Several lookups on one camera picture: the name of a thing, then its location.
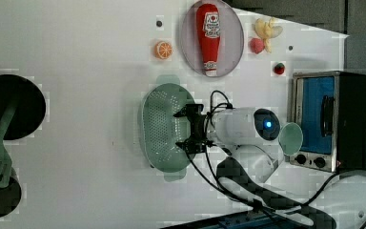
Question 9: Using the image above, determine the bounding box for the peeled banana toy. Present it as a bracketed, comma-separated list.
[254, 18, 283, 53]

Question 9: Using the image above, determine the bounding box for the green strainer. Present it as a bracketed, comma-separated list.
[138, 75, 194, 182]

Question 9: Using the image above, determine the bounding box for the small red strawberry toy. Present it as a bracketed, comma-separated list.
[274, 63, 285, 75]

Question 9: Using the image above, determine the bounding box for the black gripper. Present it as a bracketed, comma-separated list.
[173, 104, 209, 155]

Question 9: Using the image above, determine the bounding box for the toaster oven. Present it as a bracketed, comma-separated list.
[289, 71, 366, 173]

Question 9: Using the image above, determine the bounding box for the pink toy strawberry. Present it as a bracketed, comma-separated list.
[250, 38, 265, 54]

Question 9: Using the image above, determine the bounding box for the red ketchup bottle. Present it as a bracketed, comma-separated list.
[195, 4, 220, 77]

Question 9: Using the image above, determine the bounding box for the grey round plate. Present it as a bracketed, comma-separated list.
[180, 0, 245, 77]

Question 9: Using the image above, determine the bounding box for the black round pan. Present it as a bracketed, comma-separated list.
[0, 74, 47, 140]

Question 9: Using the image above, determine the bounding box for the black round object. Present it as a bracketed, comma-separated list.
[0, 169, 22, 218]

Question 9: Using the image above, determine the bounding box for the green cup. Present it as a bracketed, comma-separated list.
[278, 122, 303, 156]

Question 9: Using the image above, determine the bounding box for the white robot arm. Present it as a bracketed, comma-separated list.
[173, 104, 337, 229]

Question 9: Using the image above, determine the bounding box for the orange slice toy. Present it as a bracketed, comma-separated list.
[154, 41, 173, 60]

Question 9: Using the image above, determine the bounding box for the black cable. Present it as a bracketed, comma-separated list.
[184, 90, 366, 229]

